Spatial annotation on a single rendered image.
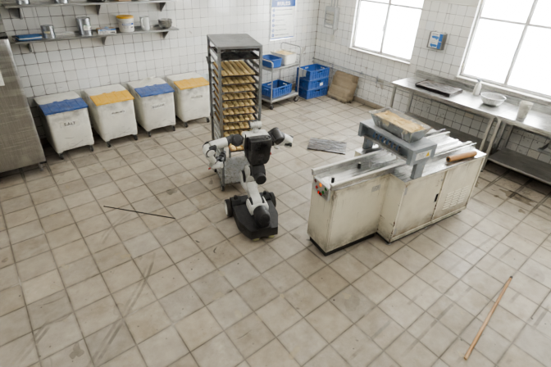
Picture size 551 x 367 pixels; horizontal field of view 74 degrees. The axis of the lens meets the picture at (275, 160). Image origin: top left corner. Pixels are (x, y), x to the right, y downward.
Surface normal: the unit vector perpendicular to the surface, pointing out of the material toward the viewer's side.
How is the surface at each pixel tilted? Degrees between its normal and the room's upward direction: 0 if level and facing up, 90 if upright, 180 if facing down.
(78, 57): 90
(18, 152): 90
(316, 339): 0
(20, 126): 90
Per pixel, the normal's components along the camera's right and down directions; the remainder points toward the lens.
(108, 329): 0.04, -0.87
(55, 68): 0.62, 0.41
